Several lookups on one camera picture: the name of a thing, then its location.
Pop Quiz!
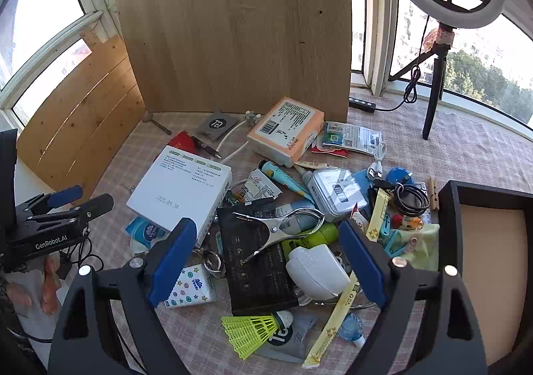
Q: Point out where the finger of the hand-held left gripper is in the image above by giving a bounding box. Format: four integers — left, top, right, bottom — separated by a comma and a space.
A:
16, 185, 84, 218
25, 193, 114, 234

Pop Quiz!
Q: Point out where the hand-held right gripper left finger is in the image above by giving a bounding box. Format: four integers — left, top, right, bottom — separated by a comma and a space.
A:
48, 217, 197, 375

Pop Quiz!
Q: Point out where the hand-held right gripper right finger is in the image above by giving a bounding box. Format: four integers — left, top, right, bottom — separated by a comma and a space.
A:
338, 220, 488, 375

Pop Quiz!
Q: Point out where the green tube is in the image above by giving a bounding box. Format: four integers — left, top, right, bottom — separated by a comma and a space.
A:
281, 223, 339, 259

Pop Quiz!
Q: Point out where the clear plastic case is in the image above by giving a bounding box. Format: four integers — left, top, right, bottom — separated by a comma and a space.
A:
310, 168, 371, 223

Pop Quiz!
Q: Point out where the black tray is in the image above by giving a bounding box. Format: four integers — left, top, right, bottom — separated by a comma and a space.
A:
437, 180, 533, 375

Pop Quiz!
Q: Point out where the person's left hand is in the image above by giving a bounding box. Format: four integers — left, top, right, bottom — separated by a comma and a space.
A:
7, 254, 62, 316

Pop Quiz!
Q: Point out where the star-print tissue packet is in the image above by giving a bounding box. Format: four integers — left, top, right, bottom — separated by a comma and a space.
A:
164, 263, 218, 309

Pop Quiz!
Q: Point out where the teal clothespin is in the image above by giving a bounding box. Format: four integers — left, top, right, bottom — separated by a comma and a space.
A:
377, 214, 411, 257

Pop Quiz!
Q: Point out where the blue tissue pack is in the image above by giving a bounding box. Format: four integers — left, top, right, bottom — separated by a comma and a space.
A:
125, 217, 171, 257

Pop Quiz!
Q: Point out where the white plug-in device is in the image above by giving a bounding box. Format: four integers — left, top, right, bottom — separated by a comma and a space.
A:
285, 244, 351, 301

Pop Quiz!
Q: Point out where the long yellow star packet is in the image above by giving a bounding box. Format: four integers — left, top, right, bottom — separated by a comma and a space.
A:
302, 271, 361, 369
366, 187, 390, 240

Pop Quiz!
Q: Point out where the small toy figurine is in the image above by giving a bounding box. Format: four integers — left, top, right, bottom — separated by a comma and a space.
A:
391, 212, 423, 232

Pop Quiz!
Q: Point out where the light green cloth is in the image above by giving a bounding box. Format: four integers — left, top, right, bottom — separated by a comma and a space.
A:
391, 223, 440, 271

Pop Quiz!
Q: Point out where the white cardboard box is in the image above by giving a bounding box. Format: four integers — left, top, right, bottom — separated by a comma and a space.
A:
126, 145, 233, 246

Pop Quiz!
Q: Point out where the blue paper packet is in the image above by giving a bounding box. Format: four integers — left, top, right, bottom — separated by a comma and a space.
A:
354, 169, 377, 209

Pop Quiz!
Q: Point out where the wooden slat panel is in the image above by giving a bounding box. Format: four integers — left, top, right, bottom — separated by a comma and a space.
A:
16, 27, 146, 205

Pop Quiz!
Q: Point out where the flat black box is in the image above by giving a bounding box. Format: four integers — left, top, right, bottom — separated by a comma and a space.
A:
216, 198, 299, 316

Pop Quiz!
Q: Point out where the light blue bottle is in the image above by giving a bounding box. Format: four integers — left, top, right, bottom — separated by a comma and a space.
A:
272, 199, 317, 234

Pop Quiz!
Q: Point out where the blue round lid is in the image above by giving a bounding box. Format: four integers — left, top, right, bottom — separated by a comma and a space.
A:
385, 167, 416, 188

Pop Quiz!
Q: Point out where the large metal clip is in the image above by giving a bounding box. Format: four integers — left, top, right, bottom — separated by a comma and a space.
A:
232, 207, 325, 265

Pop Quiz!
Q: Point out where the wooden clothespin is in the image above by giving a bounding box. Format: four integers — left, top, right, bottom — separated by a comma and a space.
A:
427, 176, 440, 212

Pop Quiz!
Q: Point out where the yellow-green shuttlecock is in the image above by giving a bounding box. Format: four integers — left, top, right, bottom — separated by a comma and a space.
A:
221, 310, 294, 360

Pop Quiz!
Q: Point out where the small metal hammer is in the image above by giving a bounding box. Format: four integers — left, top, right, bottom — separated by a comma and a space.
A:
142, 110, 172, 135

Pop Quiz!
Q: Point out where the grey sachet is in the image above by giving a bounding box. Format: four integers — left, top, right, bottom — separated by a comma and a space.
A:
196, 109, 239, 140
254, 312, 319, 363

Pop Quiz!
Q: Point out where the red envelope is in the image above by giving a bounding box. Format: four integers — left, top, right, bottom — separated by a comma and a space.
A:
168, 131, 201, 153

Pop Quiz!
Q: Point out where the small creamer sachet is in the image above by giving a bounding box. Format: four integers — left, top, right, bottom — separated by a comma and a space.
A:
231, 175, 283, 205

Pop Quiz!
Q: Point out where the teal cream tube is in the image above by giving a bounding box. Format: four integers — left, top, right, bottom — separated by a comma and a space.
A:
260, 160, 311, 196

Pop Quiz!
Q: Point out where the flat red sachet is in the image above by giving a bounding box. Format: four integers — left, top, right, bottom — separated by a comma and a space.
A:
310, 133, 348, 159

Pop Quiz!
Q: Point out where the dark pen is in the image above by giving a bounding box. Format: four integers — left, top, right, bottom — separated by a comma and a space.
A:
192, 135, 223, 160

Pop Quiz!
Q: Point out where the blue-green printed leaflet packet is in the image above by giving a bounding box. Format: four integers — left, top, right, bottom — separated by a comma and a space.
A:
322, 121, 383, 157

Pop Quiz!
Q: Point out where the orange tissue pack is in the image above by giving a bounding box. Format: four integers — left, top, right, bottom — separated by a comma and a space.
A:
247, 97, 325, 168

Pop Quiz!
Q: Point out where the light wooden board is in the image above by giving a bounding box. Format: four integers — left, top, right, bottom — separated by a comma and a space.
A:
113, 0, 352, 121

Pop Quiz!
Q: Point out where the thin black cable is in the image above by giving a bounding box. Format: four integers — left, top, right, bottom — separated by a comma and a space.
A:
62, 229, 105, 276

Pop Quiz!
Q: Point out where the coiled black cable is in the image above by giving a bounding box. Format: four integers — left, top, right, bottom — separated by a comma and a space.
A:
372, 177, 430, 217

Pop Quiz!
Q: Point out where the white USB cable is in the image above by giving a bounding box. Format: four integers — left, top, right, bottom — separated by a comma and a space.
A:
367, 142, 388, 180

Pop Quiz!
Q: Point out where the long white strap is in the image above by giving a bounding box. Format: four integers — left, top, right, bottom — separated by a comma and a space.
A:
217, 119, 251, 161

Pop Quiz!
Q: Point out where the black ring light cable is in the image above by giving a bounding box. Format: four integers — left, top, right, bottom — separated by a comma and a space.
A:
375, 14, 431, 111

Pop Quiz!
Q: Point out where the white window frame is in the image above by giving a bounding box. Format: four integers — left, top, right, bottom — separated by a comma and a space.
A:
0, 0, 533, 134

